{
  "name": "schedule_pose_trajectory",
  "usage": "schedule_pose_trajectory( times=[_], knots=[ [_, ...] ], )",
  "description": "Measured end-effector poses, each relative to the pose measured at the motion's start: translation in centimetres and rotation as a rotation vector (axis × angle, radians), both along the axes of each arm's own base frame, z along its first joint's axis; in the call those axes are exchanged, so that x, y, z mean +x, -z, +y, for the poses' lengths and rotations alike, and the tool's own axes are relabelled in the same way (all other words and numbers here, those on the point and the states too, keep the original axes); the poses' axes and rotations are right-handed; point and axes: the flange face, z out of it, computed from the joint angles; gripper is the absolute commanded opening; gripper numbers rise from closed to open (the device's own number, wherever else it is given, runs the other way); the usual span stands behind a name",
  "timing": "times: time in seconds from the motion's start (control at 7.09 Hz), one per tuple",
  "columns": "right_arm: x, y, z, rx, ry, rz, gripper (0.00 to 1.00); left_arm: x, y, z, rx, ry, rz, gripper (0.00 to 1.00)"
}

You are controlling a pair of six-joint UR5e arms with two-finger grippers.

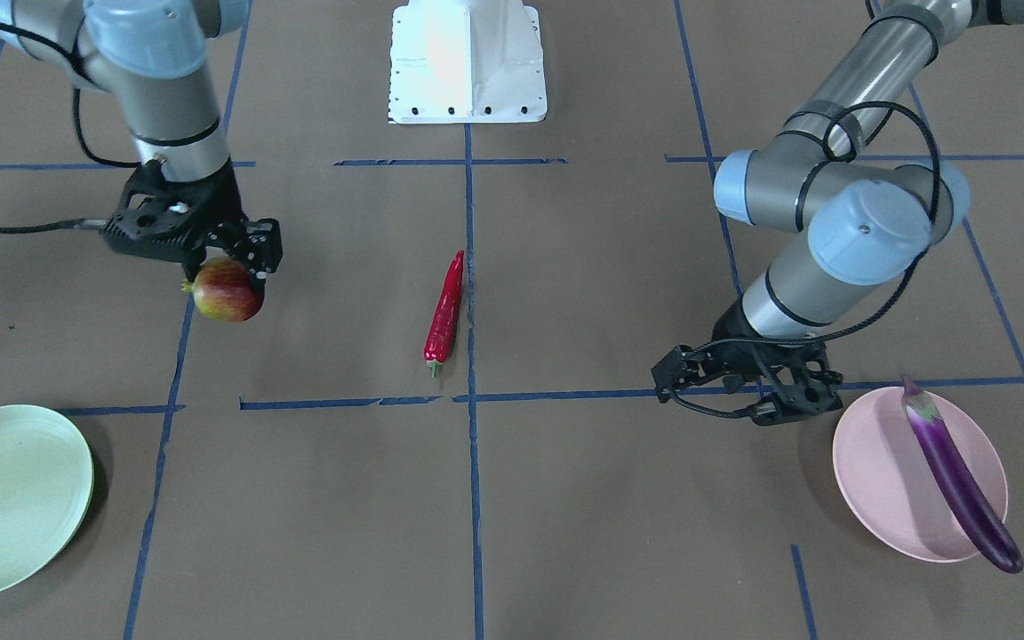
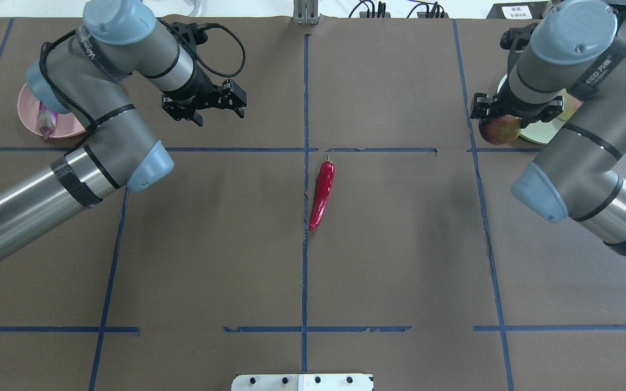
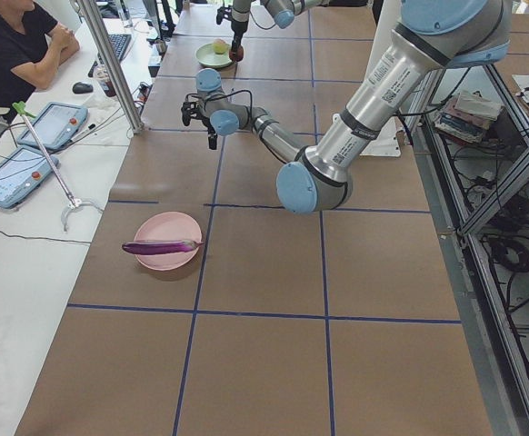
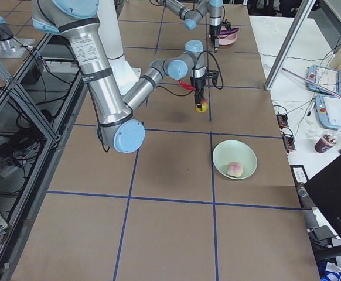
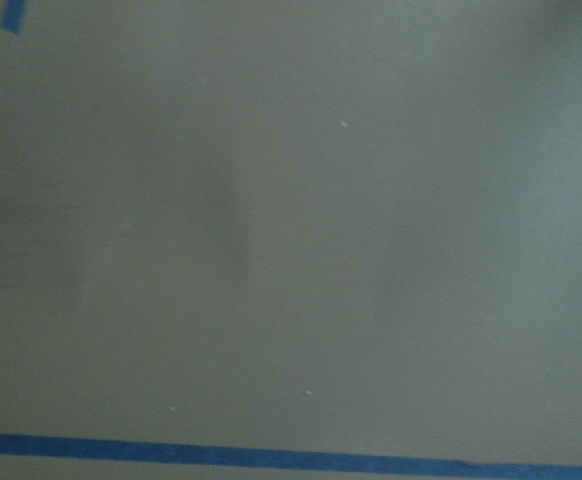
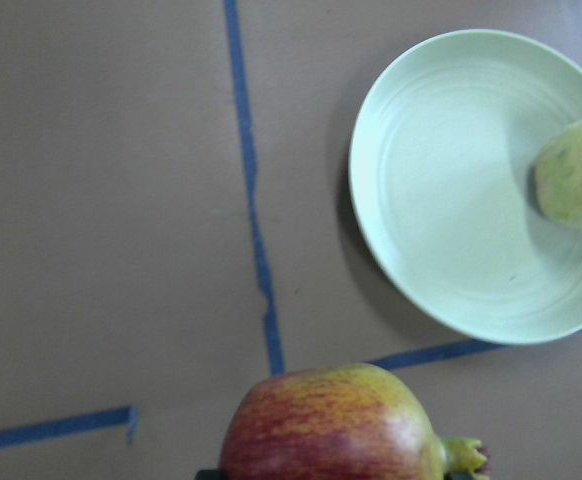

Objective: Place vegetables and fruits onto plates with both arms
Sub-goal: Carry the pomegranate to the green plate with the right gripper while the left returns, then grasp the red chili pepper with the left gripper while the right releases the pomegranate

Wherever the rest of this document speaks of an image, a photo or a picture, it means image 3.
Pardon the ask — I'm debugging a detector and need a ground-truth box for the red apple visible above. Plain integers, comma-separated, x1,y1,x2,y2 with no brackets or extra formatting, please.
228,45,244,62

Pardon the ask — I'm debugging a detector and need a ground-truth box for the reacher grabber tool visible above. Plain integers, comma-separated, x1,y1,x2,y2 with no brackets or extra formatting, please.
13,102,104,233

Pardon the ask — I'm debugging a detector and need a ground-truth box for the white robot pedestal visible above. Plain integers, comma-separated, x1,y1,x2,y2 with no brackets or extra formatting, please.
360,0,401,157

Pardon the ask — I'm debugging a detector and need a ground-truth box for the pink plate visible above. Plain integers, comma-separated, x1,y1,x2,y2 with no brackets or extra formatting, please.
134,212,202,271

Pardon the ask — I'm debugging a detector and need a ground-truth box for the upper blue teach pendant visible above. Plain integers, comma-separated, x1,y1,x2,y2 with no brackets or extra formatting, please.
26,102,88,153

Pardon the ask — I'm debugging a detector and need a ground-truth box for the aluminium frame post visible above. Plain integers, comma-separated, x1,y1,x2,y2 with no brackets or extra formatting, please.
76,0,144,134

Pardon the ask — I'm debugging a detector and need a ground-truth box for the lower blue teach pendant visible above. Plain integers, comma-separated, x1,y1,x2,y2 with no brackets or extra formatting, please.
0,146,53,209

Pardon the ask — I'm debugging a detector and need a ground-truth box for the stack of books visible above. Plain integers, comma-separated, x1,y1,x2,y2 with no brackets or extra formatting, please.
434,90,503,144

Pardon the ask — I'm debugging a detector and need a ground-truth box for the black keyboard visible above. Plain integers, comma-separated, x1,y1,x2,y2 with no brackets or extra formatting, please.
87,34,132,78

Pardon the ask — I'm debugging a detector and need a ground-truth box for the black computer mouse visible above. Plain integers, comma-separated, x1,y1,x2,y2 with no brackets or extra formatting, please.
72,82,94,94

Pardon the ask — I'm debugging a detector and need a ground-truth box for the plastic drink cup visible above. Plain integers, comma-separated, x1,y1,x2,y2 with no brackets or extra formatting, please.
93,64,116,97

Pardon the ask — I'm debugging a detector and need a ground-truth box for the purple eggplant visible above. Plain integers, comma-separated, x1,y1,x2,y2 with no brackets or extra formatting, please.
122,240,204,255

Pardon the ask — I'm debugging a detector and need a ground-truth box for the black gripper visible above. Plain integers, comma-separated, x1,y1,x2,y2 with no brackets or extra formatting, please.
230,17,248,55
206,122,218,149

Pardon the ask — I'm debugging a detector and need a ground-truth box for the green plate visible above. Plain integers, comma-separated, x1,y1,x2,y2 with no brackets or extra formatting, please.
195,43,234,69

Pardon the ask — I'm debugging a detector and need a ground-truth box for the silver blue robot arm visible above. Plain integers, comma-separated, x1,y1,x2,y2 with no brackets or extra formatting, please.
181,1,512,213
216,0,369,61

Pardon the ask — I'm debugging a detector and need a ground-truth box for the person in black shirt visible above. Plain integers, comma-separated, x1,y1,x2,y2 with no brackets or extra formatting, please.
0,0,80,122

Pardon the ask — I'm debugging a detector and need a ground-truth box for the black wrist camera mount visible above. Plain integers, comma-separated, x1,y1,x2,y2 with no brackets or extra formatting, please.
181,100,205,126

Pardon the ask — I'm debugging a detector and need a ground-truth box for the blue teach pendant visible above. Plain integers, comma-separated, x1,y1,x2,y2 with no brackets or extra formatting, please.
26,102,88,153
0,146,53,209

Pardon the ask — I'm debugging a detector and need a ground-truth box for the yellow-pink peach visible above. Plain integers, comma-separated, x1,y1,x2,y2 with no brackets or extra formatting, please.
211,38,229,55

